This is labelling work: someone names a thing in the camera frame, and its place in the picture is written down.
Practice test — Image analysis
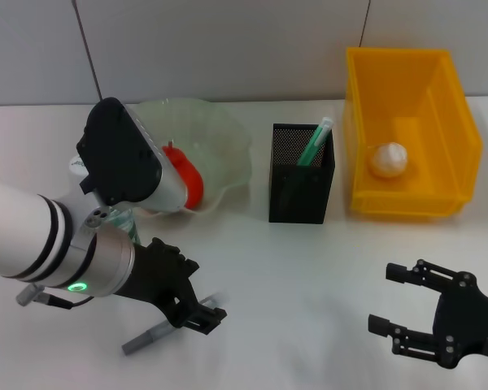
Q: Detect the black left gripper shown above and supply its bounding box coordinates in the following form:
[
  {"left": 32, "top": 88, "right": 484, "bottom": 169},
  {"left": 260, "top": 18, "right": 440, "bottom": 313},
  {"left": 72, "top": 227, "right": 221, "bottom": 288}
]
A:
[{"left": 116, "top": 236, "right": 229, "bottom": 336}]

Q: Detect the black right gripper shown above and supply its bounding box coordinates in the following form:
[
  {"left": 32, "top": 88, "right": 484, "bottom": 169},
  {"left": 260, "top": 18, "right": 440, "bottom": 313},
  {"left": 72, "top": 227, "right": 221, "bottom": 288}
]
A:
[{"left": 368, "top": 258, "right": 488, "bottom": 369}]

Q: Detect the silver marker pen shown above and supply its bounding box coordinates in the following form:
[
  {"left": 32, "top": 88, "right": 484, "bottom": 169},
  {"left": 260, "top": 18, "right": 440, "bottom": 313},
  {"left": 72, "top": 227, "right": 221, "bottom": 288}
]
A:
[{"left": 120, "top": 292, "right": 229, "bottom": 355}]

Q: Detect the red pear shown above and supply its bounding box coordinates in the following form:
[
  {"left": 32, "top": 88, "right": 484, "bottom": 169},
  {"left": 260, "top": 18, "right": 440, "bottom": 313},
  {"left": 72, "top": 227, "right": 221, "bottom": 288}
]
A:
[{"left": 161, "top": 140, "right": 206, "bottom": 210}]

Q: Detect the white paper ball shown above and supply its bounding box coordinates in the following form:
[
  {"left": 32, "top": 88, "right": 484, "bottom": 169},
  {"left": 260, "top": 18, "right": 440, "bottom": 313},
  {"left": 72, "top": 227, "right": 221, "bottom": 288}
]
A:
[{"left": 368, "top": 141, "right": 410, "bottom": 179}]

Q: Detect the clear water bottle green label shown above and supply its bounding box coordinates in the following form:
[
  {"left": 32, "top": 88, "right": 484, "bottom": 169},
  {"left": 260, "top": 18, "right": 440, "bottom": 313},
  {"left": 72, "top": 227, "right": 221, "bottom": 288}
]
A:
[{"left": 68, "top": 154, "right": 143, "bottom": 247}]

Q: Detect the black mesh pen holder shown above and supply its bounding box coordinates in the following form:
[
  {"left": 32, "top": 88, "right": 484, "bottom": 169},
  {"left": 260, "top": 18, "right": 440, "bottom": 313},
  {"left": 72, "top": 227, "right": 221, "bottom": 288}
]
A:
[{"left": 268, "top": 123, "right": 336, "bottom": 224}]

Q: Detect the translucent green wavy glass plate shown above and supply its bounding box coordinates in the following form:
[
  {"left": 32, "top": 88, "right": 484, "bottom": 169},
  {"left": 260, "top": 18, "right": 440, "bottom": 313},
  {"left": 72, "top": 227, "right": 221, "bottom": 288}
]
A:
[{"left": 128, "top": 97, "right": 255, "bottom": 217}]

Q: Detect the yellow plastic storage bin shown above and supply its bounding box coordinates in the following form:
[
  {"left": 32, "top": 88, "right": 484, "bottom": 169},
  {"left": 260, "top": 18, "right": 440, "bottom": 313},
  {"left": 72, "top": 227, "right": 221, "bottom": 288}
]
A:
[{"left": 343, "top": 46, "right": 484, "bottom": 216}]

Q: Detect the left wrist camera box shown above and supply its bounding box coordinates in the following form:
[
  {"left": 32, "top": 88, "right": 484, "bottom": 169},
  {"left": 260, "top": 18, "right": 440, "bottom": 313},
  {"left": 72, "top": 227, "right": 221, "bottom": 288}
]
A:
[{"left": 76, "top": 96, "right": 189, "bottom": 213}]

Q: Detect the left gripper cable with connector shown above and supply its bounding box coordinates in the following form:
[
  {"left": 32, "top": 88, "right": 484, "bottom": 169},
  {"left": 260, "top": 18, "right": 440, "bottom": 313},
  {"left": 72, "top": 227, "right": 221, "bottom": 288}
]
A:
[{"left": 15, "top": 283, "right": 95, "bottom": 310}]

